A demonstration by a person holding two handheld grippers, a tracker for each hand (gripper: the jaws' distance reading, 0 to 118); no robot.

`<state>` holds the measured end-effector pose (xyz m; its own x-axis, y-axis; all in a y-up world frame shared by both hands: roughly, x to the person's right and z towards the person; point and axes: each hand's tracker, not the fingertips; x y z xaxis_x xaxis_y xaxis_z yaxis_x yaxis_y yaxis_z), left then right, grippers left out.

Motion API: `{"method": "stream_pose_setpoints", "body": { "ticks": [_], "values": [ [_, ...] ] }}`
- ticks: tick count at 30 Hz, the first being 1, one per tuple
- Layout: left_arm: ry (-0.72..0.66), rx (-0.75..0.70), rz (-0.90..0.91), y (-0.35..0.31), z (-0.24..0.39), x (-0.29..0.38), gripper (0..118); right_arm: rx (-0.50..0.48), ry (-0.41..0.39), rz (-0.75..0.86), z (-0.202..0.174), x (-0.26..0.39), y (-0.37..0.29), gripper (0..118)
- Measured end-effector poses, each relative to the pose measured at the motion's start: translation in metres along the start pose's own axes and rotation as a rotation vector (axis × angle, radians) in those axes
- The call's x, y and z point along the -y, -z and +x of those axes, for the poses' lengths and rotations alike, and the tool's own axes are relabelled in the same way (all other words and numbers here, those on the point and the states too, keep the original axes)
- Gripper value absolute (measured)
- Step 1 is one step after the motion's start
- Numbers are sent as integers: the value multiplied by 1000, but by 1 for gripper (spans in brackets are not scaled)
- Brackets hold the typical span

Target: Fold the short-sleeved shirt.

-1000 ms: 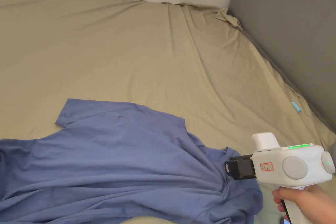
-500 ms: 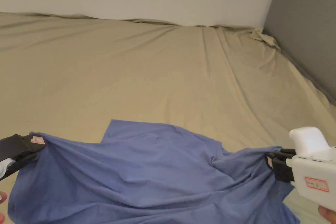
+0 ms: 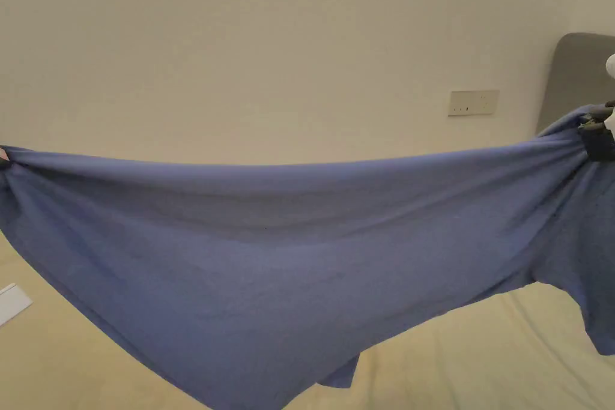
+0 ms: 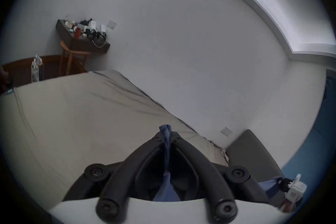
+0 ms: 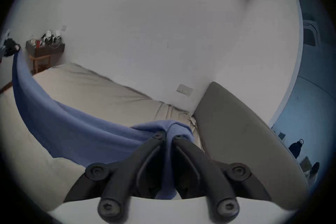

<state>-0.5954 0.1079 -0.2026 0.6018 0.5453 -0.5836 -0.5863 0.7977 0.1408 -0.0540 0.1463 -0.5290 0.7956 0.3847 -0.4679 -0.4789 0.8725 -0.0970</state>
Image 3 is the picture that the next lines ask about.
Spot white flat card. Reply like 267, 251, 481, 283
0, 282, 34, 330

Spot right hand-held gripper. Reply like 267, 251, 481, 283
577, 50, 615, 163

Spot grey padded headboard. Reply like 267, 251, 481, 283
535, 32, 615, 138

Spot blue shirt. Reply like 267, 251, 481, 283
0, 106, 615, 410

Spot white wall socket plate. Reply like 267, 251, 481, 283
447, 89, 500, 118

